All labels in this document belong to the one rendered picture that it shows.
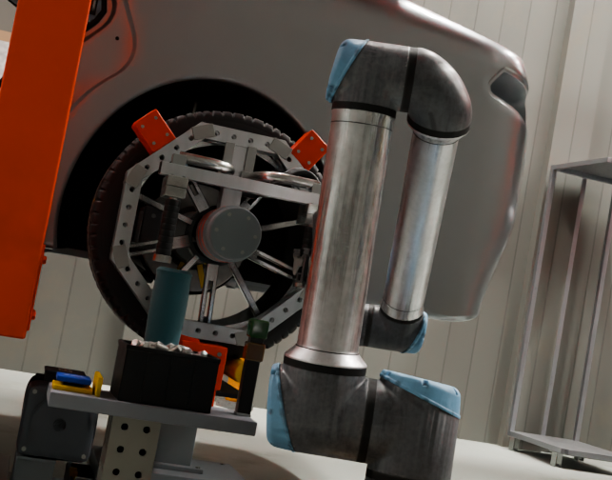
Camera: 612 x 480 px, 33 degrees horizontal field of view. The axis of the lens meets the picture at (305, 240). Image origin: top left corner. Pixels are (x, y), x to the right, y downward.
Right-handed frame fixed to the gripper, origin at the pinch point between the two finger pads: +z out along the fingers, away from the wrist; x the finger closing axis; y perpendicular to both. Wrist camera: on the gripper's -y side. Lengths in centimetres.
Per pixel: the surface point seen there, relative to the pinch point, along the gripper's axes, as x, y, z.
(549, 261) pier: 289, -52, 421
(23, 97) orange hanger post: -71, -23, 3
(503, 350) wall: 270, 16, 430
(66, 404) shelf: -51, 40, -28
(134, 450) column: -35, 48, -24
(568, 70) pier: 280, -189, 421
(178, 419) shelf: -28, 40, -28
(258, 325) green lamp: -13.4, 18.1, -21.6
